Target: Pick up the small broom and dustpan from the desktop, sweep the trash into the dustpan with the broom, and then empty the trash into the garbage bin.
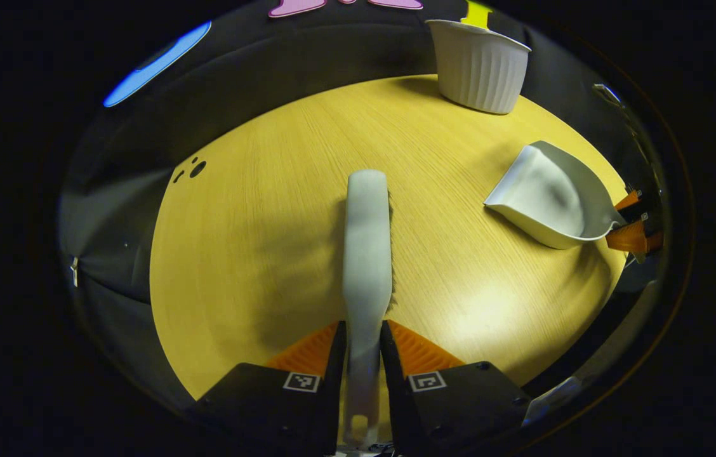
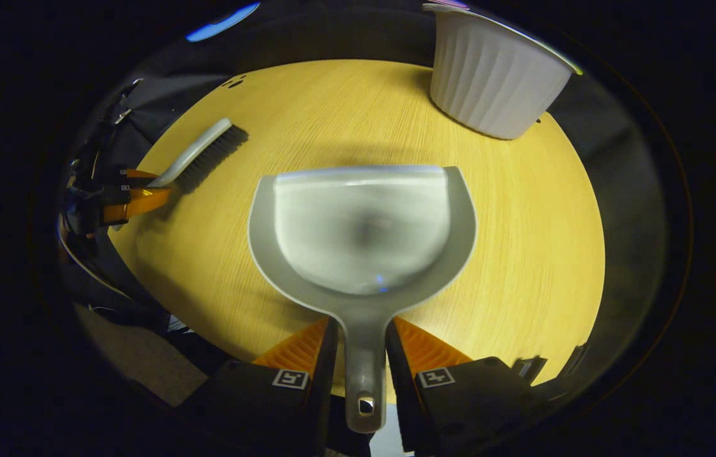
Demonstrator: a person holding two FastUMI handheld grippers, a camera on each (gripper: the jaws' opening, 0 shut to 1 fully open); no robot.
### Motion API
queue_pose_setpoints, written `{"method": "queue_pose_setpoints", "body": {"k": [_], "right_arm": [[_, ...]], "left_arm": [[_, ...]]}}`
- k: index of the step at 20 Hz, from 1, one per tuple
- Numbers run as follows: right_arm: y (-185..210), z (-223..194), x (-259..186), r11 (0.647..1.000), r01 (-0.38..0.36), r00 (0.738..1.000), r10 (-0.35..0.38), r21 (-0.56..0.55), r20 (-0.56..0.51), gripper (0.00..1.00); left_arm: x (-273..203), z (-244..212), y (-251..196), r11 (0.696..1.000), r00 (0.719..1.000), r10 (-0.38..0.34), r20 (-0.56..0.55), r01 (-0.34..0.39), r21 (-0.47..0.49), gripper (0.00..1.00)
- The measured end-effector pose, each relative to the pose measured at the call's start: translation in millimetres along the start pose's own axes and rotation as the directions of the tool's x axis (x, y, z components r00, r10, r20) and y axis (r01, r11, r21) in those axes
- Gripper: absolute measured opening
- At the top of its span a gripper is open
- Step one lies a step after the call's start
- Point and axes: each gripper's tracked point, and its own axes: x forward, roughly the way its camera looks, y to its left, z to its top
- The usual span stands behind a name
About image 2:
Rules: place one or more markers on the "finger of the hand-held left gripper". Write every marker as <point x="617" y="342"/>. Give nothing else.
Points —
<point x="139" y="202"/>
<point x="136" y="178"/>

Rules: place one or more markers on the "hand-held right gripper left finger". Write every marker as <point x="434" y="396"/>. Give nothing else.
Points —
<point x="325" y="393"/>

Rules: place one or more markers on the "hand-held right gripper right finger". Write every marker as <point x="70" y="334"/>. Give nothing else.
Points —
<point x="396" y="381"/>

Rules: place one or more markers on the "small grey broom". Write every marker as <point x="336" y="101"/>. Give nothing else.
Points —
<point x="199" y="149"/>

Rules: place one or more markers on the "grey plastic dustpan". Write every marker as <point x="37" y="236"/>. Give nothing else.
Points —
<point x="361" y="241"/>

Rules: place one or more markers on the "white ribbed garbage bin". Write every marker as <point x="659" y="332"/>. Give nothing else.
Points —
<point x="497" y="82"/>

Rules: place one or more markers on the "black backdrop cloth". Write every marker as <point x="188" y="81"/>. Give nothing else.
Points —
<point x="624" y="158"/>

